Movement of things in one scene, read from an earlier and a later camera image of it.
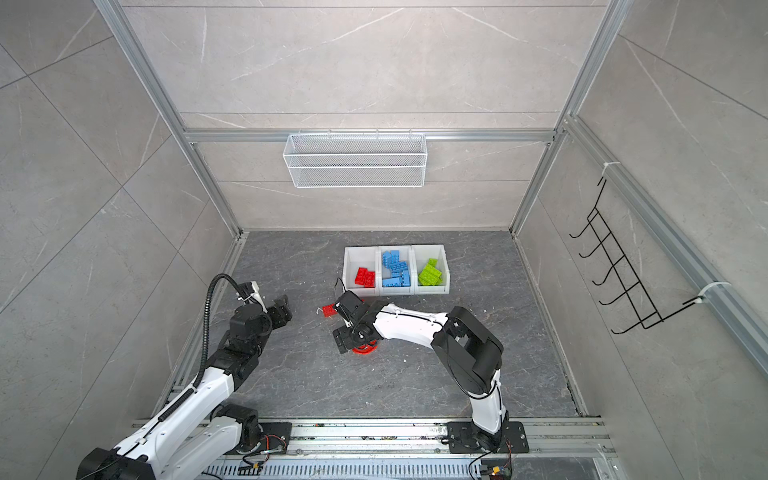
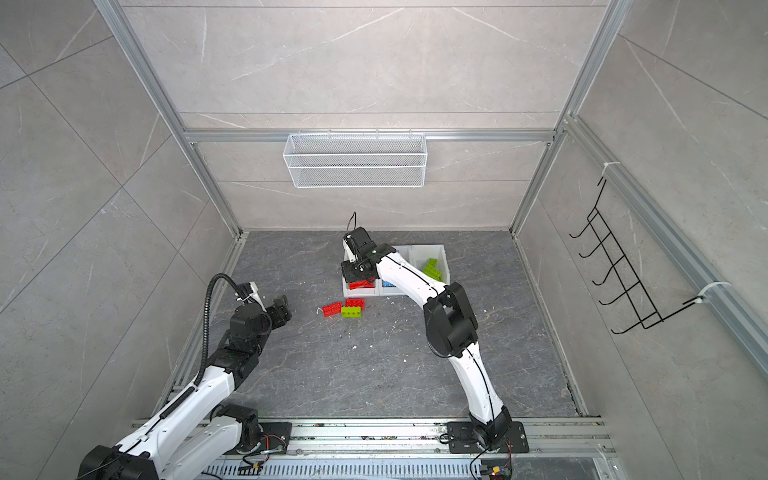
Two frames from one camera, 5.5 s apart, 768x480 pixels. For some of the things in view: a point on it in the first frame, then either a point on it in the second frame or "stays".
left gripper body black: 278,315 stays
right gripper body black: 348,337 -> 353,271
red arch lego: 366,349 -> 362,284
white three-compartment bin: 416,257 stays
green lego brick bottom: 430,274 stays
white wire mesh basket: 357,160 stays
